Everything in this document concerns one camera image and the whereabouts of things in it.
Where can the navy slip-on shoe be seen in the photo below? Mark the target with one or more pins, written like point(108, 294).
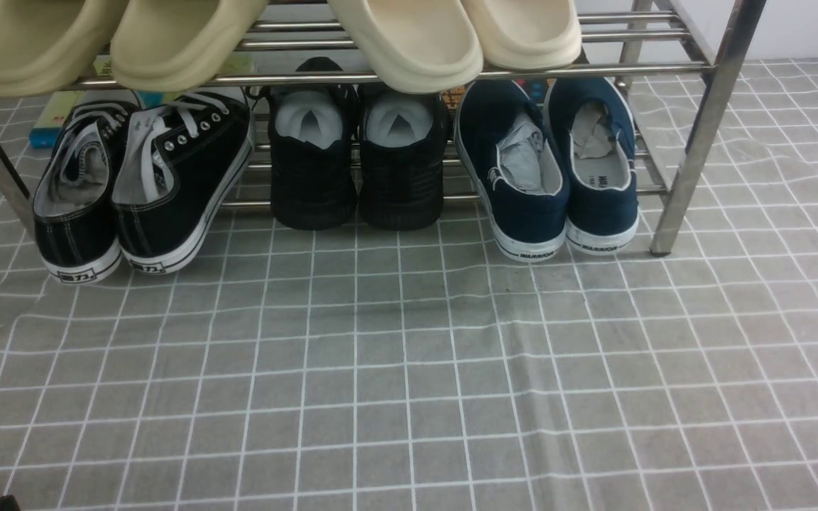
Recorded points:
point(501, 140)
point(591, 124)

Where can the steel shoe rack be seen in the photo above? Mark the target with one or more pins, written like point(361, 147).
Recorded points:
point(646, 21)

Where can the blue book behind rack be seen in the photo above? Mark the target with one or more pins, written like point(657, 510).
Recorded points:
point(49, 124)

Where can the black knit shoe right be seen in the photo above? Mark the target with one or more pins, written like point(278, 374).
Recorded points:
point(402, 143)

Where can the black knit shoe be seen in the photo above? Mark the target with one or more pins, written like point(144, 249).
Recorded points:
point(310, 132)
point(402, 143)

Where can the grey checked floor cloth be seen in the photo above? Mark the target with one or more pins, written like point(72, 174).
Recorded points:
point(367, 370)

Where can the black knit shoe left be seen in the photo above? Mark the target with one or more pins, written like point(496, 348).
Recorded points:
point(310, 132)

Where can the cream slipper centre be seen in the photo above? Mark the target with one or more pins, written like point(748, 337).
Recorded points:
point(415, 47)

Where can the cream slipper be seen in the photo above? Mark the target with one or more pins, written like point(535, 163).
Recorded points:
point(415, 47)
point(527, 35)

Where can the cream slipper right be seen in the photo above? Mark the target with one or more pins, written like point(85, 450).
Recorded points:
point(527, 35)

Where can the black canvas sneaker right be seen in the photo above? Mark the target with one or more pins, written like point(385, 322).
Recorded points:
point(182, 159)

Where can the black canvas sneaker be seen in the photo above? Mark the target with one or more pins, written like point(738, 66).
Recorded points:
point(182, 159)
point(74, 227)

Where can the olive slipper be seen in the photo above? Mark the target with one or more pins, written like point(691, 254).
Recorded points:
point(47, 45)
point(174, 46)

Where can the black canvas sneaker left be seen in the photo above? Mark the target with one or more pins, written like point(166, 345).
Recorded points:
point(74, 227)

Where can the olive slipper far left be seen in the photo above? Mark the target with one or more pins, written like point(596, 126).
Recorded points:
point(47, 45)

